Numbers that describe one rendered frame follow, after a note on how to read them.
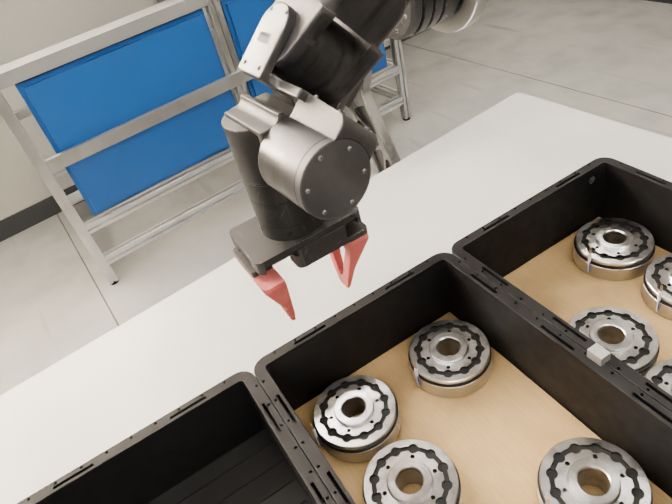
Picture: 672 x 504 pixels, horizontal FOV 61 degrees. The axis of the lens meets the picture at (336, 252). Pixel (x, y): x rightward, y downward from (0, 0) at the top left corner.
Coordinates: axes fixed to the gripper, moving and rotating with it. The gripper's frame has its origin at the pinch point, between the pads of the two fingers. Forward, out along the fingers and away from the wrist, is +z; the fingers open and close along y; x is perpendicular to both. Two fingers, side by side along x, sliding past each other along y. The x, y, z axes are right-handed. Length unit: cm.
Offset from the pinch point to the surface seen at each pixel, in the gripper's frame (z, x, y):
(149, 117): 45, 180, 15
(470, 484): 23.3, -13.4, 5.6
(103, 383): 36, 46, -29
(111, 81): 28, 182, 8
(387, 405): 20.3, -1.4, 3.6
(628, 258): 19.9, -3.8, 42.4
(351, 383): 20.3, 4.1, 2.0
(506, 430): 23.3, -11.1, 13.1
